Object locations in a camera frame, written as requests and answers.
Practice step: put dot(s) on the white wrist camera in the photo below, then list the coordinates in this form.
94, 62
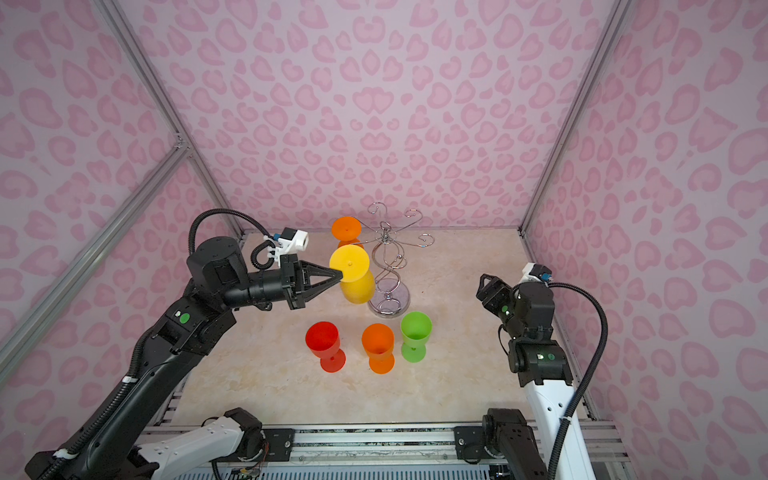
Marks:
535, 272
289, 241

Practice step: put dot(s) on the aluminium frame corner profile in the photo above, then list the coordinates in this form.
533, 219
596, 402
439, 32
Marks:
89, 137

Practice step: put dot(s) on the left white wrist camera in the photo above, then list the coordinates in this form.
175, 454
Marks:
289, 241

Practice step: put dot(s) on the green plastic wine glass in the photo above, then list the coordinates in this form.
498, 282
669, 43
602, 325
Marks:
416, 328

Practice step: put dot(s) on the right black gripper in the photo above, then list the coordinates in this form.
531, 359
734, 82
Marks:
496, 284

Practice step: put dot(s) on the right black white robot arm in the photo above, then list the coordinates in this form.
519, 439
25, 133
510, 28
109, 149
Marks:
552, 446

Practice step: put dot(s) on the yellow plastic wine glass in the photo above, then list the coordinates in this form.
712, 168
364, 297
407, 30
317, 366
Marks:
358, 282

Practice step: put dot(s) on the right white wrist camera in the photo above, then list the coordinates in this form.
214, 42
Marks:
535, 272

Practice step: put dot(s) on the red plastic wine glass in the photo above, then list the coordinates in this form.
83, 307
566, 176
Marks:
323, 340

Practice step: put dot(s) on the orange plastic wine glass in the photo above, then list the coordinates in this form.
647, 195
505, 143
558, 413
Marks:
378, 342

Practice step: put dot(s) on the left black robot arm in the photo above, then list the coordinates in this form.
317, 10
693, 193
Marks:
105, 446

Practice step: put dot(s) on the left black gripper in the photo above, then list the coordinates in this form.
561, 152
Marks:
295, 274

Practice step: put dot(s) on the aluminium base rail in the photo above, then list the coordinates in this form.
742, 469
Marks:
366, 451

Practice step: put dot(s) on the chrome wine glass rack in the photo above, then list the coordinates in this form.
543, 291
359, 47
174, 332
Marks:
391, 297

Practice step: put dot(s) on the dark orange wine glass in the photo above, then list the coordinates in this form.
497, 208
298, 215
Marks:
347, 230

